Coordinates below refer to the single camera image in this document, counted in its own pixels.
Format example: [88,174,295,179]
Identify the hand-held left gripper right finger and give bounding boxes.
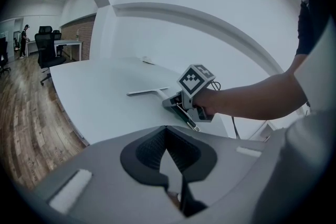
[165,125,218,218]

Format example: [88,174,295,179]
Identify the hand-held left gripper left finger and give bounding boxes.
[120,125,169,187]

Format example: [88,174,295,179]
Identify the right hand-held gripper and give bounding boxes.
[162,63,216,132]

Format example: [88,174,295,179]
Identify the person's right forearm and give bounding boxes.
[217,54,308,121]

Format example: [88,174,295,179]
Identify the person's right hand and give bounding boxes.
[192,87,221,116]

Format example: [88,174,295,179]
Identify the white desk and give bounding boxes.
[25,39,83,61]

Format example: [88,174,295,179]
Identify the black office chair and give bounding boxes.
[34,26,67,87]
[0,37,12,76]
[52,29,64,57]

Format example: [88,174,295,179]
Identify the person's black shirt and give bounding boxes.
[295,0,332,57]

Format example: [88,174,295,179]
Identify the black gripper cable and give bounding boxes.
[211,81,242,140]

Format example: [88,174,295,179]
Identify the brick wall panel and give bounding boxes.
[60,15,96,61]

